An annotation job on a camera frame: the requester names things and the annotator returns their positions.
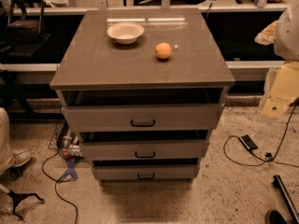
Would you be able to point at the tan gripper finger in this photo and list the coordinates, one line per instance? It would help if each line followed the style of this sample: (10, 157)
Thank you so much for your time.
(274, 108)
(286, 84)

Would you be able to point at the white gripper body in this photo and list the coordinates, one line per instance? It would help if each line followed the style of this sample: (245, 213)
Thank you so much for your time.
(287, 36)

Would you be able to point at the grey drawer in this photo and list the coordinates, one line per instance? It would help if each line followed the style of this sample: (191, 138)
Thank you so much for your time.
(120, 151)
(142, 117)
(146, 172)

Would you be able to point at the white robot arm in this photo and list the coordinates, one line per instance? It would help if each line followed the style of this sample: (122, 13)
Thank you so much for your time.
(284, 35)

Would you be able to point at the grey top drawer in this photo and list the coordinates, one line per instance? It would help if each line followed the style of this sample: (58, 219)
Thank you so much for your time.
(142, 117)

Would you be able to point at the grey drawer cabinet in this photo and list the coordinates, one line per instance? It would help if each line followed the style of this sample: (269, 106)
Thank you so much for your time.
(98, 71)

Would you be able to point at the grey bottom drawer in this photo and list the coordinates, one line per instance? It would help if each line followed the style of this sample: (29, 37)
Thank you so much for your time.
(146, 172)

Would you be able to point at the black phone on floor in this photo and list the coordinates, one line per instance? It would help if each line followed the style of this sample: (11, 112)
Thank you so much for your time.
(247, 142)

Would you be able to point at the orange fruit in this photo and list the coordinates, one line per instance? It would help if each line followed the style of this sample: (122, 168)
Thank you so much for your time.
(163, 51)

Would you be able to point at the black shoe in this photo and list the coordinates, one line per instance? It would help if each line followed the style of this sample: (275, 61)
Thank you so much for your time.
(274, 217)

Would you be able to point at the white bowl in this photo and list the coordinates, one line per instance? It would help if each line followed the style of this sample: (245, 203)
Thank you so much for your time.
(125, 33)

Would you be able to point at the black chair background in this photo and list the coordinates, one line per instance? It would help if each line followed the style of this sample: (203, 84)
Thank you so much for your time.
(24, 36)

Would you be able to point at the grey sneaker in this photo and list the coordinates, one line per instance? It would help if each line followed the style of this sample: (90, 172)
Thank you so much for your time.
(21, 157)

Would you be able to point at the person leg beige trousers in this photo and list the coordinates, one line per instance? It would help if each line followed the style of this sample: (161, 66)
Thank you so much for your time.
(6, 153)

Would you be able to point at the black chair base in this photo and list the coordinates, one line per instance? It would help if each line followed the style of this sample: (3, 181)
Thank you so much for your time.
(17, 198)

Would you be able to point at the wire basket with bottles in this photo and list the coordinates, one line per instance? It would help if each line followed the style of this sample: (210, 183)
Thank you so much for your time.
(65, 142)

